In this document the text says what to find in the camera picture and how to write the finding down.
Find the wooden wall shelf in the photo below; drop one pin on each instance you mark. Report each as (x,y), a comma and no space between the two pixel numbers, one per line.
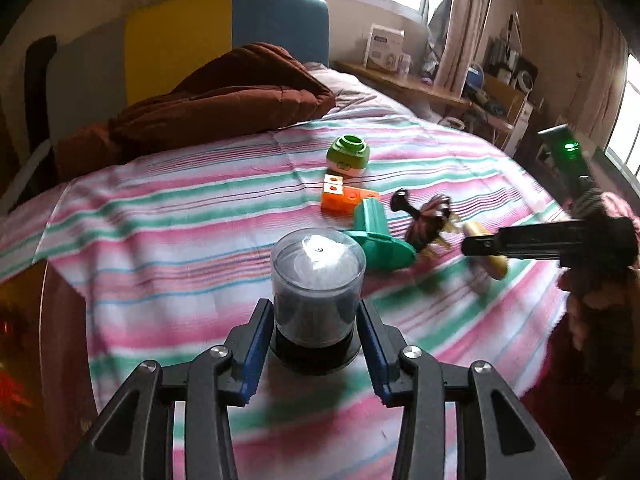
(400,85)

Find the black rolled mat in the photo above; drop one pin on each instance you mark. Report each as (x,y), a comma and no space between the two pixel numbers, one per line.
(37,85)

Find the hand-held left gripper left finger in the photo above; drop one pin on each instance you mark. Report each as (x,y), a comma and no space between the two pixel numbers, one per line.
(252,360)

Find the blue storage box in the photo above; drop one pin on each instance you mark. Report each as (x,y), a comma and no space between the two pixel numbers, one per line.
(475,77)

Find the small clear jar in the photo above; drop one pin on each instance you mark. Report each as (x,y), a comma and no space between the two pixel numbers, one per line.
(406,62)

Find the grey cylinder container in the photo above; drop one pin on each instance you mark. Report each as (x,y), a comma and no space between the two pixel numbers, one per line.
(317,280)

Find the white cardboard box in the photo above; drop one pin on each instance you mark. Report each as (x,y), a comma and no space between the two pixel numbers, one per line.
(382,47)

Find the grey side curtain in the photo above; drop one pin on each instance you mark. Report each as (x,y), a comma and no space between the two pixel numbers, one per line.
(465,35)

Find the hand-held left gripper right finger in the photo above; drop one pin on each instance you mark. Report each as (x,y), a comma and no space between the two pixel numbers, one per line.
(376,360)

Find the grey yellow blue headboard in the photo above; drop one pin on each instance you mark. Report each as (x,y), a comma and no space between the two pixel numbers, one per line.
(175,35)

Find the striped bed sheet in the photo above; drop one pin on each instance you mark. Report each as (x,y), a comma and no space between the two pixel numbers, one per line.
(175,240)

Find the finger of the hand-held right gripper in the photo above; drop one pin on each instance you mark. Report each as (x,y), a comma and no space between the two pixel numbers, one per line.
(550,240)

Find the wooden egg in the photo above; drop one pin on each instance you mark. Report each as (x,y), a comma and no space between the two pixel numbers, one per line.
(494,266)

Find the brown blanket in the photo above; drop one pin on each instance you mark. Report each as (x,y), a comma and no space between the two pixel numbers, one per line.
(225,95)

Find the green round toy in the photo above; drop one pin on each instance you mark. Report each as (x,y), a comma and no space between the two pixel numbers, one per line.
(347,155)

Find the person's dark red garment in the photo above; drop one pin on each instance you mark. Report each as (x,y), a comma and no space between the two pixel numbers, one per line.
(590,410)

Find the cluttered wooden shelf unit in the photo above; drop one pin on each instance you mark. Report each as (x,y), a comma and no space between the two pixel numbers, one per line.
(515,85)

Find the teal plastic piece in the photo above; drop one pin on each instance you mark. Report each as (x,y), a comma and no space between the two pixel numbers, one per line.
(375,225)

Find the person's right forearm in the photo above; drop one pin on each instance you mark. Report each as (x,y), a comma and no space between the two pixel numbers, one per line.
(600,300)

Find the side window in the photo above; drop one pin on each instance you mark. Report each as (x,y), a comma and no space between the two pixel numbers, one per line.
(625,120)

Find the dark brown carved figurine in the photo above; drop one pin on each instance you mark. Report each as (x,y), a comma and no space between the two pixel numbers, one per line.
(425,225)

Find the white foam strip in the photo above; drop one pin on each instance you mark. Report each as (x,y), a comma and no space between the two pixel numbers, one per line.
(25,175)

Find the orange cube block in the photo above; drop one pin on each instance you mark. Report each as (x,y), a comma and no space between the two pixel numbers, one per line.
(340,204)

